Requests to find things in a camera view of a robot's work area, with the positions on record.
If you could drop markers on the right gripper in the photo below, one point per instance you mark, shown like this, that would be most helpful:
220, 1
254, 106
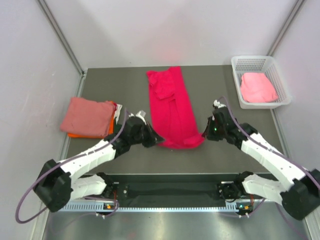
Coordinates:
207, 133

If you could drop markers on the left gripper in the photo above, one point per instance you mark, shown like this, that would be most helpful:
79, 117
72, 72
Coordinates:
153, 138

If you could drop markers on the magenta t shirt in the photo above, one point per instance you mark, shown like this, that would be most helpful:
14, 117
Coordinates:
171, 110

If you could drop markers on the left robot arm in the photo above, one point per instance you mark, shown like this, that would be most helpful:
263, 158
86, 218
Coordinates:
61, 182

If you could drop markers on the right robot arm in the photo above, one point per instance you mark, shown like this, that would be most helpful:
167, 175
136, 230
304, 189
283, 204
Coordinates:
295, 188

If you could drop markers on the light pink t shirt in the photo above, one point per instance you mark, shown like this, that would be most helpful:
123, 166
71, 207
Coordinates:
256, 88

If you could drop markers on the folded salmon t shirt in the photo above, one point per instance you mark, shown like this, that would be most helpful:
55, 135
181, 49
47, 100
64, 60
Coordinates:
85, 116

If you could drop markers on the folded orange t shirt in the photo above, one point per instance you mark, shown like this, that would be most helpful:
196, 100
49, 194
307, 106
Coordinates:
110, 127

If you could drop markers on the white plastic basket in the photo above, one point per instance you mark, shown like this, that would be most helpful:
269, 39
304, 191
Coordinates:
261, 64

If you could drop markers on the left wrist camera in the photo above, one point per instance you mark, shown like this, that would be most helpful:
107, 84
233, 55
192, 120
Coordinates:
141, 115

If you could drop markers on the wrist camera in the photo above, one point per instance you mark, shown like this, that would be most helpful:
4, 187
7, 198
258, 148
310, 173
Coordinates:
217, 105
141, 115

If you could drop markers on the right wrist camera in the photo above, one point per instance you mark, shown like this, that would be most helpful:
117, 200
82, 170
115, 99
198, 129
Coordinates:
217, 105

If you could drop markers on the slotted grey cable duct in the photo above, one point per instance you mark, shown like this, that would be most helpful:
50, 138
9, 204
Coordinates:
108, 207

